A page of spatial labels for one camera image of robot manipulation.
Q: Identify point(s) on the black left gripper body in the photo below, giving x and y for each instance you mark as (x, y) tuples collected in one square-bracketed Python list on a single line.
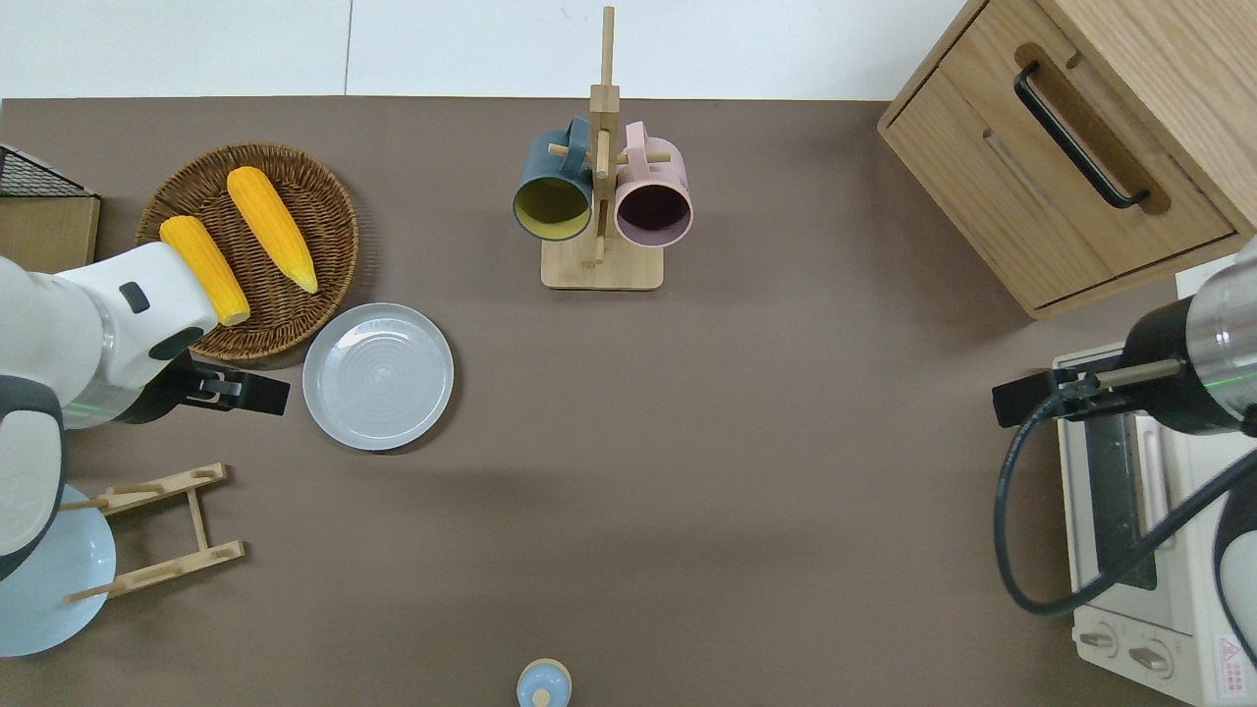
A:
[(201, 388)]

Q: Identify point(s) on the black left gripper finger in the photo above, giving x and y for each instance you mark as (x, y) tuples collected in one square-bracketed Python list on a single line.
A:
[(263, 395)]

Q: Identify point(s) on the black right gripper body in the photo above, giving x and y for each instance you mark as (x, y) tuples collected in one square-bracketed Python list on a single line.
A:
[(1085, 391)]

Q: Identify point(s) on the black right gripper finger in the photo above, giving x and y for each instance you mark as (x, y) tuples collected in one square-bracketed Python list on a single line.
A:
[(1023, 398)]

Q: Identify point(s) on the gray round plate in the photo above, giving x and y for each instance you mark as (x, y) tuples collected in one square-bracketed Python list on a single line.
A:
[(378, 377)]

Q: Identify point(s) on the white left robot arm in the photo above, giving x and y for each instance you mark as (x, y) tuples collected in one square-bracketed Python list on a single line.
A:
[(98, 314)]

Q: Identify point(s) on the wooden plate rack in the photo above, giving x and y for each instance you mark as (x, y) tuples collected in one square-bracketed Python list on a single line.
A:
[(196, 520)]

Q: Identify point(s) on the light blue plate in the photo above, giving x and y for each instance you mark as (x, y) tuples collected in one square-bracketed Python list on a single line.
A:
[(69, 589)]

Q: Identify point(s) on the yellow blunt corn cob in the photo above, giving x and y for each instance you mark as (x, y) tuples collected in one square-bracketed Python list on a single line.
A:
[(206, 270)]

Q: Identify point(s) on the brown wicker tray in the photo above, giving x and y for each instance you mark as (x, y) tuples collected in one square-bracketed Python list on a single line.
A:
[(314, 236)]

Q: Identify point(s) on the yellow pointed corn cob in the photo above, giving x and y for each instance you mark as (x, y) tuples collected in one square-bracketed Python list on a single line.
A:
[(272, 228)]

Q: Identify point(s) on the wooden drawer cabinet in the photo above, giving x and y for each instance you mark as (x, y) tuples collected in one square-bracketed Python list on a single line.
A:
[(982, 177)]

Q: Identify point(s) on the white toaster oven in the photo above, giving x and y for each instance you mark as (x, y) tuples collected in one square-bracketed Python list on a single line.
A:
[(1188, 609)]

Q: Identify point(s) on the dark teal mug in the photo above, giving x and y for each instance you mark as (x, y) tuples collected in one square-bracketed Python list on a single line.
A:
[(550, 177)]

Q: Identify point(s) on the wooden mug tree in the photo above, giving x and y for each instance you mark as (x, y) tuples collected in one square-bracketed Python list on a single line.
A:
[(601, 267)]

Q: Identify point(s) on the blue service bell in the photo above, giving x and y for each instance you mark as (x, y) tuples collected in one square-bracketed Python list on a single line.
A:
[(543, 684)]

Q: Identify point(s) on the pink mug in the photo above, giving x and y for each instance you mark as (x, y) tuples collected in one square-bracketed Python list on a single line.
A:
[(656, 177)]

